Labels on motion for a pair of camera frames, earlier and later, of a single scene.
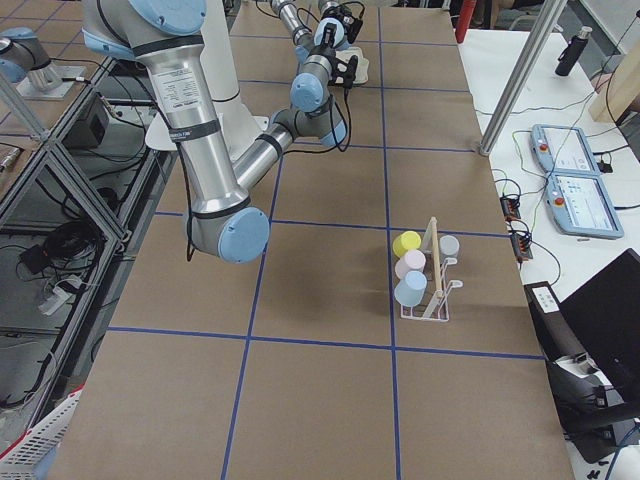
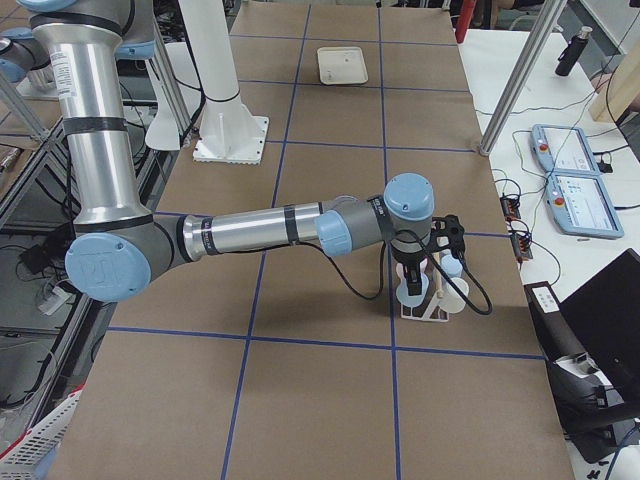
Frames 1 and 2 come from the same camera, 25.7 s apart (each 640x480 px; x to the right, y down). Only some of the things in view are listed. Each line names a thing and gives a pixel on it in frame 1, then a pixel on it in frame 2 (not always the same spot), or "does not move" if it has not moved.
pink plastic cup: (413, 260) does not move
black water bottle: (572, 52) does not move
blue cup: (410, 291) does not move
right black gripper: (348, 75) -> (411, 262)
